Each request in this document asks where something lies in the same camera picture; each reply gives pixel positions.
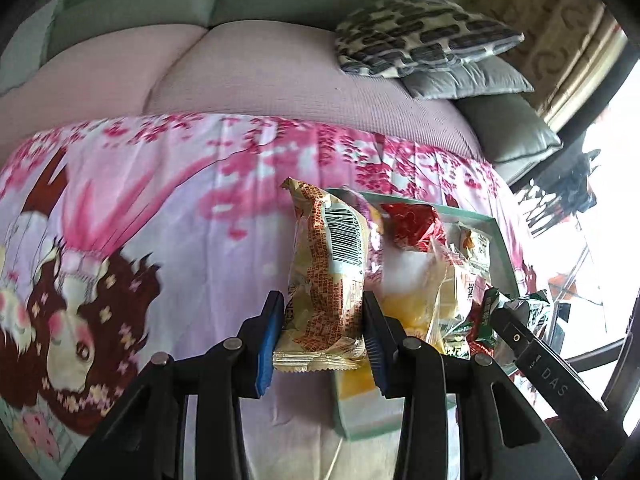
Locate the pink printed blanket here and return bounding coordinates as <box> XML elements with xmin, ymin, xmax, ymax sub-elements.
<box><xmin>0</xmin><ymin>112</ymin><xmax>541</xmax><ymax>480</ymax></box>

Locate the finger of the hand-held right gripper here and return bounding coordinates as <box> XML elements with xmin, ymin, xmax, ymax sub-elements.
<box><xmin>492</xmin><ymin>302</ymin><xmax>538</xmax><ymax>361</ymax></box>

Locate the black chair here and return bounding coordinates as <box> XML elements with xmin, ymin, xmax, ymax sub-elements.
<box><xmin>520</xmin><ymin>150</ymin><xmax>601</xmax><ymax>236</ymax></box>

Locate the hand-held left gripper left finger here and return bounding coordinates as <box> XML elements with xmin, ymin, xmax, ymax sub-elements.
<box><xmin>62</xmin><ymin>290</ymin><xmax>286</xmax><ymax>480</ymax></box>

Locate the teal cardboard box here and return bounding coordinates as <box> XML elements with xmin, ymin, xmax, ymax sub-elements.
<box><xmin>325</xmin><ymin>187</ymin><xmax>523</xmax><ymax>442</ymax></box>

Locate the red foil snack packet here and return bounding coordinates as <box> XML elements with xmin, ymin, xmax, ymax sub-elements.
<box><xmin>382</xmin><ymin>204</ymin><xmax>448</xmax><ymax>252</ymax></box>

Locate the pink ribbed sofa cover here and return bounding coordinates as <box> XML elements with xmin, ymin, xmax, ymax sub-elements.
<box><xmin>0</xmin><ymin>20</ymin><xmax>483</xmax><ymax>166</ymax></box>

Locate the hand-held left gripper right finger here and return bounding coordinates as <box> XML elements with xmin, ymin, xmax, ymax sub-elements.
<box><xmin>362</xmin><ymin>292</ymin><xmax>568</xmax><ymax>480</ymax></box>

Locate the bun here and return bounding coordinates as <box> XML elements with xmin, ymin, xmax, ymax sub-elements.
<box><xmin>427</xmin><ymin>240</ymin><xmax>483</xmax><ymax>333</ymax></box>

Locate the black white patterned pillow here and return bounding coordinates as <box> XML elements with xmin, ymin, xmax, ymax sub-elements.
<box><xmin>334</xmin><ymin>0</ymin><xmax>526</xmax><ymax>78</ymax></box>

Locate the beige snack packet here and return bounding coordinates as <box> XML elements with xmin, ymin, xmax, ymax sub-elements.
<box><xmin>272</xmin><ymin>177</ymin><xmax>386</xmax><ymax>373</ymax></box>

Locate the beige patterned curtain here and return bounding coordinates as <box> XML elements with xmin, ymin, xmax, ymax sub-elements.
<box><xmin>460</xmin><ymin>0</ymin><xmax>628</xmax><ymax>131</ymax></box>

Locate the dark green snack packet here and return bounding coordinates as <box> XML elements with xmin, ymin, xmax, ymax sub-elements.
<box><xmin>472</xmin><ymin>287</ymin><xmax>508</xmax><ymax>356</ymax></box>

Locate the grey pillow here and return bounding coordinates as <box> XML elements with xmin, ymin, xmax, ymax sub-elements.
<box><xmin>400</xmin><ymin>55</ymin><xmax>536</xmax><ymax>100</ymax></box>

